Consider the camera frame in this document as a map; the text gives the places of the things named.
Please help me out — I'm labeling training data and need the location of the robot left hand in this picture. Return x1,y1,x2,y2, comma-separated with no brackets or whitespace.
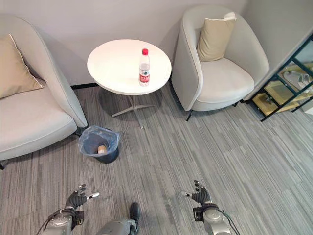
65,184,100,212

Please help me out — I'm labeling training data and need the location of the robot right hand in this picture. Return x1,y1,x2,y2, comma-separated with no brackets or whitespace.
180,180,212,205

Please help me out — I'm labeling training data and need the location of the small dark trash bin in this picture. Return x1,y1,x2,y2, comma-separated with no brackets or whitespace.
80,125,120,164

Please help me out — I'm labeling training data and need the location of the translucent blue bin bag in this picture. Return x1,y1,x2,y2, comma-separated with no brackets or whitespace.
78,125,121,157

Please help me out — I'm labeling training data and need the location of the round white tea table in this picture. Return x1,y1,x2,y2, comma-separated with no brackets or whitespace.
87,39,172,130

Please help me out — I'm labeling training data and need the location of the silver robot leg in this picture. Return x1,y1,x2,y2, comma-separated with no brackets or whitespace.
98,218,138,235

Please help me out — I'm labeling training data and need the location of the dark robot foot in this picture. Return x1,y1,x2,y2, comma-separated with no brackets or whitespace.
129,202,141,225

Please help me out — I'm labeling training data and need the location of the light grey armchair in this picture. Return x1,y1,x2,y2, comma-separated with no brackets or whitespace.
171,5,270,121
0,16,88,169

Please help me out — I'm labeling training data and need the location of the red-capped plastic water bottle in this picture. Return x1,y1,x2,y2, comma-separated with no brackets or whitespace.
138,48,151,87

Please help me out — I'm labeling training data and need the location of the black metal shelf rack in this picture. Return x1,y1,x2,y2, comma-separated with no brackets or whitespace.
242,31,313,122

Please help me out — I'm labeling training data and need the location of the beige cushion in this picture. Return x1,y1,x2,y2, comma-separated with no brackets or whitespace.
0,34,44,99
197,12,237,62

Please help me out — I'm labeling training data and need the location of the white slipper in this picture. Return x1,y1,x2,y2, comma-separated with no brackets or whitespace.
297,74,313,87

